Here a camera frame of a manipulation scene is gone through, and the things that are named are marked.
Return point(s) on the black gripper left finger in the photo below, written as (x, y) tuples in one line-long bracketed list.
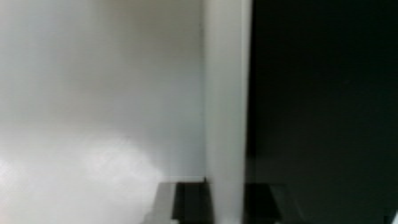
[(181, 204)]

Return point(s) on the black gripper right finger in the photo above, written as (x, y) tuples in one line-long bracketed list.
[(270, 207)]

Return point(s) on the white square tabletop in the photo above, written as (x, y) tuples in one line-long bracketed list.
[(122, 98)]

